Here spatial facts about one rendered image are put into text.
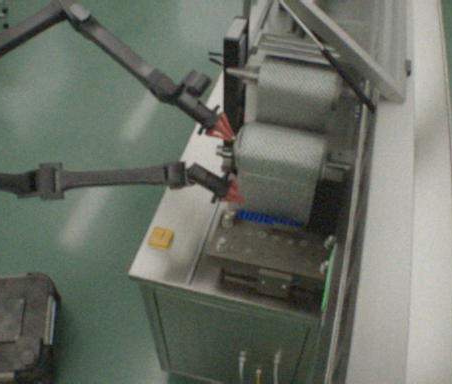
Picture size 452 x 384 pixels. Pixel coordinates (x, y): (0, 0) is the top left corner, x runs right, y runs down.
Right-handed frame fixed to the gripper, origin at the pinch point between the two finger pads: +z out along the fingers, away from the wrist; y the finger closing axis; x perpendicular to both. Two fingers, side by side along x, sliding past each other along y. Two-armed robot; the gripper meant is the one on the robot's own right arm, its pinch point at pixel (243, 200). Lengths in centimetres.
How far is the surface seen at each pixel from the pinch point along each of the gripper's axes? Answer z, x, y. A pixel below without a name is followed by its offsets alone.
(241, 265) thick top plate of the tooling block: 6.9, -3.3, 20.0
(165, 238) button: -13.7, -24.6, 10.7
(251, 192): -0.1, 5.5, 0.3
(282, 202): 9.4, 8.8, 0.3
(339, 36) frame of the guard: -17, 72, 13
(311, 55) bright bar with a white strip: -6.7, 38.8, -30.4
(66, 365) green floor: -14, -130, 34
